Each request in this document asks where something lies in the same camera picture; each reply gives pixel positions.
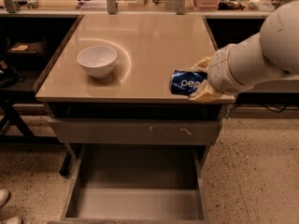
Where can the open middle drawer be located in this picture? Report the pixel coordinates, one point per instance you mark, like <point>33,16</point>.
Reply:
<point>135,185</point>

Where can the black stool frame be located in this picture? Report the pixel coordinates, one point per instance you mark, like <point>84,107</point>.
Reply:
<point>27,136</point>

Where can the white ceramic bowl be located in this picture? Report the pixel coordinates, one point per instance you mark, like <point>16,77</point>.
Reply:
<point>97,61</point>

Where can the grey drawer cabinet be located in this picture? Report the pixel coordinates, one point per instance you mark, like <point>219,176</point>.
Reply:
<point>149,47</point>

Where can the white shoe upper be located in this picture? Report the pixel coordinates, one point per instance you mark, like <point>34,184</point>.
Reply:
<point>4,196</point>

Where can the closed top drawer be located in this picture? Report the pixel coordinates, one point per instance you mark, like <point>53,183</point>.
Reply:
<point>136,131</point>

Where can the blue pepsi can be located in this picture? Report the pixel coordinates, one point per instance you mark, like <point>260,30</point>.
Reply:
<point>186,82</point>

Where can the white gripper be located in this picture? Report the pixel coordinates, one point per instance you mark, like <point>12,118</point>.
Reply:
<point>220,70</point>

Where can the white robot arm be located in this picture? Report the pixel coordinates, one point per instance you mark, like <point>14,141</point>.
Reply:
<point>269,55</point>

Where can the white shoe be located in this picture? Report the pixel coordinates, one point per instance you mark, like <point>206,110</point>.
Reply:
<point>4,196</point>
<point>12,220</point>

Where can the white shoe lower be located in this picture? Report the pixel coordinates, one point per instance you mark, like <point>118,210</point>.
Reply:
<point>12,220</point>

